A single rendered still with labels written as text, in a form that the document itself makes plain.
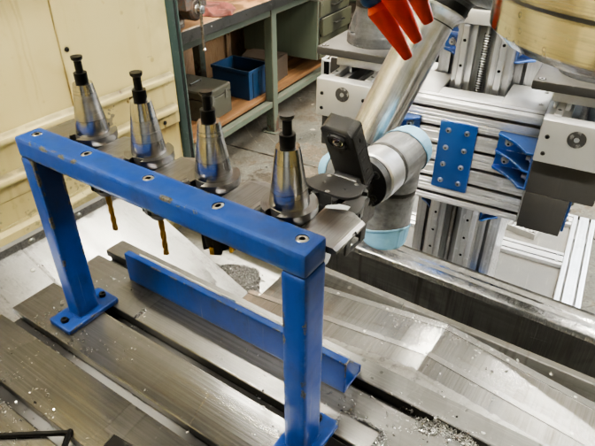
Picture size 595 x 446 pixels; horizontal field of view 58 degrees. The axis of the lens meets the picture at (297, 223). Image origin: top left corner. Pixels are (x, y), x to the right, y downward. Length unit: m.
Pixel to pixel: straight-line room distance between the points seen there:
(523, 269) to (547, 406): 1.23
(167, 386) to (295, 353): 0.29
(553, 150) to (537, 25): 0.97
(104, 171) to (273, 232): 0.24
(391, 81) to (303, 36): 3.08
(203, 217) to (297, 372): 0.20
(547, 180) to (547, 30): 1.04
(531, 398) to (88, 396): 0.75
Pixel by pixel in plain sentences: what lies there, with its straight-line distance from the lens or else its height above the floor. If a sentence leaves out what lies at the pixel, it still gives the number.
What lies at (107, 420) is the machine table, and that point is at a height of 0.90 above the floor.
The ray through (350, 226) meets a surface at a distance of 0.57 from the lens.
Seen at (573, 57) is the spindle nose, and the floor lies 1.48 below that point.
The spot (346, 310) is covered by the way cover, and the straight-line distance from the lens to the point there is 1.20.
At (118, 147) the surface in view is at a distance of 0.77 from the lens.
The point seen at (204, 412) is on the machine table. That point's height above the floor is 0.90.
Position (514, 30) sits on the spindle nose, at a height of 1.48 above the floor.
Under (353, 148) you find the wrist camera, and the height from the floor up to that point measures 1.25.
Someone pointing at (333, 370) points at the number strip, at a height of 0.94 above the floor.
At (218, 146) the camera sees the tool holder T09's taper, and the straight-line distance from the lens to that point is 0.62.
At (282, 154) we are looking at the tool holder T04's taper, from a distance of 0.55.
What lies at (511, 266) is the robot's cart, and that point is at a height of 0.21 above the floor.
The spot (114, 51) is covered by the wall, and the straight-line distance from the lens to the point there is 1.30.
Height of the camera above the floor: 1.53
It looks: 34 degrees down
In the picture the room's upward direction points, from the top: straight up
